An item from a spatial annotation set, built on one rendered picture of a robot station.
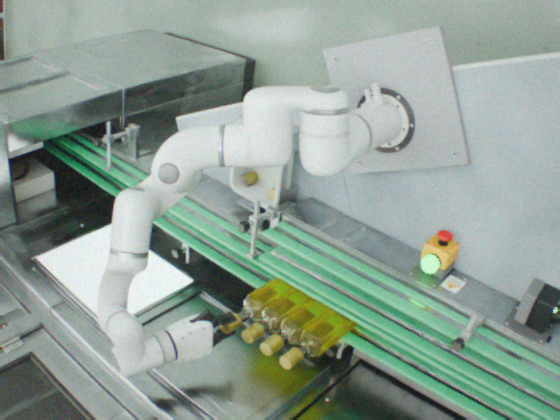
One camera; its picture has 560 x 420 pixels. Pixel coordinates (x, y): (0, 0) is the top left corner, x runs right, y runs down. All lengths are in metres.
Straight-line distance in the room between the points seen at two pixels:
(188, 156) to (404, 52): 0.54
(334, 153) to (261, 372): 0.60
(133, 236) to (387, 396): 0.75
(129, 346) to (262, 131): 0.51
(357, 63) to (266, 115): 0.37
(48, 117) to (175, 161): 0.94
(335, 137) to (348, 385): 0.68
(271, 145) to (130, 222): 0.32
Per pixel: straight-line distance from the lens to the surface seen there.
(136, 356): 1.26
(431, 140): 1.35
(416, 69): 1.33
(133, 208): 1.17
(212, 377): 1.44
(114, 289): 1.30
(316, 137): 1.11
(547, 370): 1.30
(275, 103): 1.09
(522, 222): 1.34
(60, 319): 1.62
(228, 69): 2.50
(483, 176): 1.34
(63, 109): 2.02
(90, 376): 1.51
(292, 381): 1.45
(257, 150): 1.12
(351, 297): 1.43
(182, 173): 1.13
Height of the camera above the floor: 1.95
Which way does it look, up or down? 44 degrees down
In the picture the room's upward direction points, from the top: 117 degrees counter-clockwise
